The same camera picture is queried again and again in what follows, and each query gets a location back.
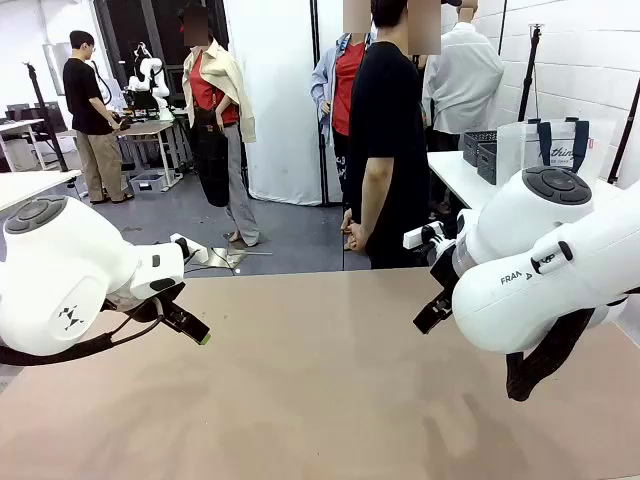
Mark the person in black t-shirt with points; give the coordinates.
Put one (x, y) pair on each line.
(390, 125)

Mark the figure in light blue shirt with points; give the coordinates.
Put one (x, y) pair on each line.
(342, 90)

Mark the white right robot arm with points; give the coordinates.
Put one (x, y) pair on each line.
(500, 300)

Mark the grey floor crate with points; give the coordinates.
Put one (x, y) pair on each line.
(147, 182)

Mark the metal mannequin base plate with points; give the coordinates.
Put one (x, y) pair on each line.
(235, 257)

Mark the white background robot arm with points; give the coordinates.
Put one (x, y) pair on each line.
(150, 75)

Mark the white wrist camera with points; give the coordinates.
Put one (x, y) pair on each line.
(415, 239)
(199, 254)

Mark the white table with leg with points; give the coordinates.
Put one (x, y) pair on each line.
(30, 185)

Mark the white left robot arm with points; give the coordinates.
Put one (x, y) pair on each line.
(60, 270)

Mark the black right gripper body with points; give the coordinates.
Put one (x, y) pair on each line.
(442, 272)

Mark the person's right hand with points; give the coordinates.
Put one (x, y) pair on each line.
(359, 236)

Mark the person's right forearm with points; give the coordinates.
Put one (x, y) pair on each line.
(375, 195)

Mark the mannequin with beige jacket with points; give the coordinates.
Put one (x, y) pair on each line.
(215, 100)

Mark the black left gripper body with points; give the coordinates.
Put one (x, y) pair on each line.
(145, 307)

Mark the white side table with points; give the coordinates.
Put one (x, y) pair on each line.
(450, 175)

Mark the background work desk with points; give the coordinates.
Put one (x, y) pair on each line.
(150, 130)

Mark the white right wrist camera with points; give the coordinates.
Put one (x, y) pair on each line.
(415, 239)

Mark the person in white shirt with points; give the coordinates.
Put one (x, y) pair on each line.
(465, 75)

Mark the man in khaki trousers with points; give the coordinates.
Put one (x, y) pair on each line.
(87, 100)

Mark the black tripod stand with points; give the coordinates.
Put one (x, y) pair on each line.
(530, 75)
(47, 120)
(625, 135)

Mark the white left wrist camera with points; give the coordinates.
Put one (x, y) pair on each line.
(199, 254)

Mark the black partition frame pole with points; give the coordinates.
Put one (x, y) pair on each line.
(316, 100)

